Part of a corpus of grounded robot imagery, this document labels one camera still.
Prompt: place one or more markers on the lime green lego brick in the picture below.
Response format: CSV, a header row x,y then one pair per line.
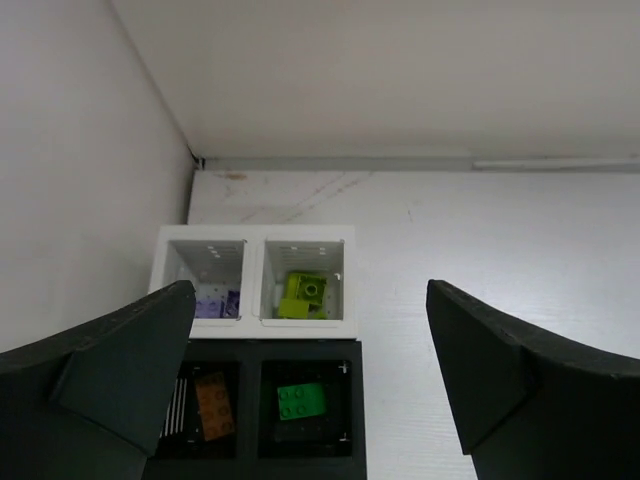
x,y
303,297

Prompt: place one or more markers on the orange lego plate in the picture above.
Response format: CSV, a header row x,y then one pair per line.
x,y
214,406

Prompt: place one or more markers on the lavender lego brick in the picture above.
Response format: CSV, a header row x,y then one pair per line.
x,y
231,304
209,308

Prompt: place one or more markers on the dark green lego brick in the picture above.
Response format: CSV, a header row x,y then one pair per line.
x,y
301,401

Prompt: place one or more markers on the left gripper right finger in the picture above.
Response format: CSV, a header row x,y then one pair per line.
x,y
528,403

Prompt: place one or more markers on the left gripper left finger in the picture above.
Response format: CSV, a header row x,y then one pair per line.
x,y
90,402

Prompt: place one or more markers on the white slotted container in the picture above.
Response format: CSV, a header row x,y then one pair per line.
x,y
256,260

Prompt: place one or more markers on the black slotted container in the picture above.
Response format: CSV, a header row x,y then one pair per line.
x,y
331,445

